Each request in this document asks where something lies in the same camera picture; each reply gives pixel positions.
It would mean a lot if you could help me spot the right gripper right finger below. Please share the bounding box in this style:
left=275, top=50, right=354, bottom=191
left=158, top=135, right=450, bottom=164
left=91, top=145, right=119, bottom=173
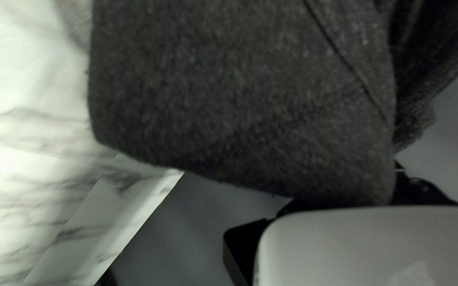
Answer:
left=392, top=160, right=458, bottom=207

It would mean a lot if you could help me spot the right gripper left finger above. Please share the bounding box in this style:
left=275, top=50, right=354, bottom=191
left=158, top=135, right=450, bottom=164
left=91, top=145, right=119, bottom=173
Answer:
left=223, top=200, right=306, bottom=286

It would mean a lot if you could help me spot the black sweatshirt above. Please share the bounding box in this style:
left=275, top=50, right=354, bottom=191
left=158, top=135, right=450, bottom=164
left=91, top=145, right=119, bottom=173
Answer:
left=87, top=0, right=458, bottom=208

